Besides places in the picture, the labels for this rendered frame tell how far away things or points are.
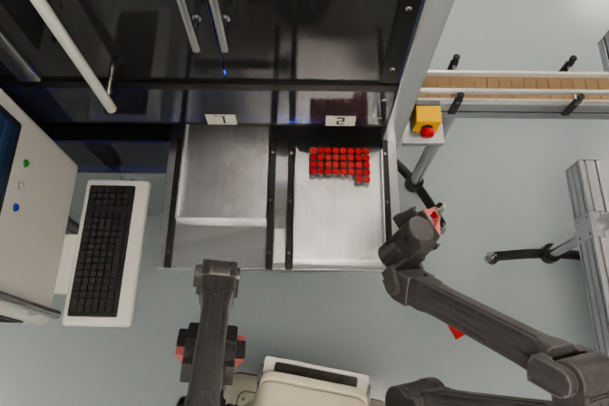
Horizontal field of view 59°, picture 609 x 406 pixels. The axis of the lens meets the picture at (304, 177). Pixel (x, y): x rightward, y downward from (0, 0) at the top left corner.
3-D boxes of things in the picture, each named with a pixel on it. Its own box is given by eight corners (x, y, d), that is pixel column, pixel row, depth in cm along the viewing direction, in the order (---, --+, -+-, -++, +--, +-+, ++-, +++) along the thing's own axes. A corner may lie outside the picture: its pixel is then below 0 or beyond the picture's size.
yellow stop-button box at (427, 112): (410, 111, 162) (415, 99, 155) (434, 111, 162) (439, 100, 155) (411, 134, 159) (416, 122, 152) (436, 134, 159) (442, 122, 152)
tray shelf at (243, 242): (173, 120, 172) (172, 117, 170) (393, 122, 171) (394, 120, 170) (156, 269, 154) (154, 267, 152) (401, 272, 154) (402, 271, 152)
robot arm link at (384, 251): (371, 256, 113) (390, 275, 112) (387, 240, 108) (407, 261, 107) (388, 239, 117) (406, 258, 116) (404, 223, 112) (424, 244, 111)
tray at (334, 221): (295, 151, 166) (295, 147, 162) (381, 153, 165) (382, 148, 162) (293, 261, 153) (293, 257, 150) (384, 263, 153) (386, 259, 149)
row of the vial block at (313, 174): (308, 173, 163) (309, 167, 158) (368, 174, 163) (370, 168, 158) (308, 179, 162) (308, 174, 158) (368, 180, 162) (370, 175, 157)
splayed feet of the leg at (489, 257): (482, 250, 244) (492, 242, 231) (594, 251, 244) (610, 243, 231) (485, 267, 241) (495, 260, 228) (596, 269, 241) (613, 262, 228)
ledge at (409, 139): (399, 106, 174) (400, 102, 172) (439, 106, 174) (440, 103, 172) (401, 145, 168) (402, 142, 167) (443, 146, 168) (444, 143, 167)
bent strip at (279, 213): (275, 215, 158) (274, 208, 153) (285, 215, 158) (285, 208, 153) (274, 262, 153) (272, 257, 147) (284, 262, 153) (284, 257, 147)
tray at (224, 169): (188, 117, 170) (186, 111, 167) (270, 118, 170) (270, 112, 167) (177, 220, 157) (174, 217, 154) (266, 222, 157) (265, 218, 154)
